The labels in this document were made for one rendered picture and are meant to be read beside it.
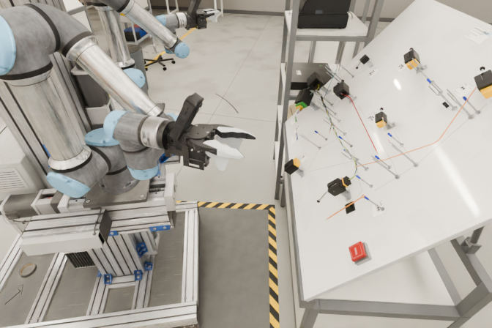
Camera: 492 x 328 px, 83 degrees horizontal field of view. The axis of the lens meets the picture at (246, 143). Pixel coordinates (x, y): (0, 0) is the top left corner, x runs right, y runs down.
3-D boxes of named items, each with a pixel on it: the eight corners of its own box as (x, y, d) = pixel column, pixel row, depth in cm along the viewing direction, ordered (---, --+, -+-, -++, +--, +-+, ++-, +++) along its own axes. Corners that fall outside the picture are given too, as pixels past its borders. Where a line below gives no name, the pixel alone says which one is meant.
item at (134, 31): (139, 52, 547) (124, -10, 481) (115, 50, 554) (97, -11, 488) (159, 36, 624) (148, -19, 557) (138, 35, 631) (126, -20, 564)
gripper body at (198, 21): (201, 23, 159) (182, 26, 154) (201, 7, 153) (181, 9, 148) (208, 28, 155) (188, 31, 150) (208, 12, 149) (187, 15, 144)
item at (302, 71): (286, 90, 191) (287, 81, 187) (283, 69, 219) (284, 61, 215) (334, 91, 190) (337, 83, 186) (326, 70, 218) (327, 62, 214)
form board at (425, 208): (287, 123, 196) (285, 121, 195) (422, -4, 143) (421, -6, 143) (307, 302, 103) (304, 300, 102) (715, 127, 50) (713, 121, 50)
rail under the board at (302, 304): (299, 308, 106) (301, 300, 102) (282, 129, 199) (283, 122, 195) (313, 309, 106) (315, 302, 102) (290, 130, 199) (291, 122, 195)
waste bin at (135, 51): (121, 100, 395) (108, 57, 357) (117, 87, 427) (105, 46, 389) (154, 93, 412) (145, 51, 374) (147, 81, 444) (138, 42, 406)
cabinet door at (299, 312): (295, 334, 134) (306, 297, 110) (288, 235, 177) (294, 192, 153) (300, 334, 134) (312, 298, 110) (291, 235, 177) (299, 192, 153)
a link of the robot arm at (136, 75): (128, 105, 136) (120, 80, 127) (121, 94, 145) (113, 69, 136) (152, 99, 141) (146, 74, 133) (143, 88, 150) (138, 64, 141)
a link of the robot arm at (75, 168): (116, 175, 97) (47, 4, 64) (83, 207, 86) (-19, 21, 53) (88, 168, 100) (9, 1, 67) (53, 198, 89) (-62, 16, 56)
